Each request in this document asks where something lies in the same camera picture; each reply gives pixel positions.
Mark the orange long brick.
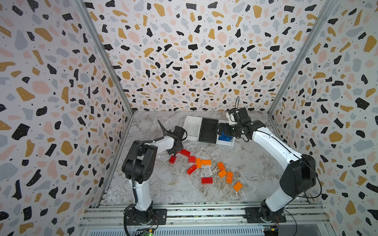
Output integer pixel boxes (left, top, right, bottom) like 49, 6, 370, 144
226, 172, 233, 184

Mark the orange brick lowest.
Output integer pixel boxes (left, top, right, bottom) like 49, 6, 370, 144
233, 182, 243, 192

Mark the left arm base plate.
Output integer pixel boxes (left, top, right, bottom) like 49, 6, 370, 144
126, 207, 167, 226

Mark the red long brick tilted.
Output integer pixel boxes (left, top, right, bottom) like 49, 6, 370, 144
187, 165, 197, 175

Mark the black middle bin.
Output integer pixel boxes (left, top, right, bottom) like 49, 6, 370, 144
198, 118, 219, 144

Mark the blue long brick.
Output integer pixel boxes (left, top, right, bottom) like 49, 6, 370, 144
218, 135, 229, 142

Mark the orange brick vertical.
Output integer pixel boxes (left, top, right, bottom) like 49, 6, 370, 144
195, 158, 202, 169

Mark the aluminium rail base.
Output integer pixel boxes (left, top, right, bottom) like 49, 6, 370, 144
78, 201, 336, 236

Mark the left white bin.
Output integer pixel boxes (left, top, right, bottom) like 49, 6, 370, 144
183, 116, 202, 141

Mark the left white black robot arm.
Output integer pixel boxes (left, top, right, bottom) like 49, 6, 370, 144
122, 126, 188, 212

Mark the red long brick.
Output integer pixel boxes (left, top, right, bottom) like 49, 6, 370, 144
180, 149, 191, 157
187, 165, 197, 175
201, 177, 213, 184

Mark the orange brick horizontal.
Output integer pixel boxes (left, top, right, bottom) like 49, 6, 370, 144
201, 160, 212, 165

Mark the red square brick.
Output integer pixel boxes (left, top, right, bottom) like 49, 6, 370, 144
169, 155, 177, 164
189, 156, 196, 165

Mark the right white bin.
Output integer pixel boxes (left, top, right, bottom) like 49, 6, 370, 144
216, 120, 235, 147

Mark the red long brick bottom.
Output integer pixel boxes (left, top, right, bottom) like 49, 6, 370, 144
201, 177, 213, 184

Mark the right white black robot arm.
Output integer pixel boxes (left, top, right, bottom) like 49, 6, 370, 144
217, 120, 317, 222

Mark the white bin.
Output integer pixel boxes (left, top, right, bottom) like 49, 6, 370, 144
183, 116, 202, 141
216, 120, 235, 147

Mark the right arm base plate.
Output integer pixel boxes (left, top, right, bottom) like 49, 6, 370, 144
244, 207, 286, 224

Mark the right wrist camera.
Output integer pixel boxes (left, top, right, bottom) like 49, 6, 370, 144
227, 108, 251, 125

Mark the left black corrugated cable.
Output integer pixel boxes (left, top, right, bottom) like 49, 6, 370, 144
122, 119, 172, 236

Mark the orange square brick middle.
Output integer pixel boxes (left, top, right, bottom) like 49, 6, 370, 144
218, 169, 227, 179

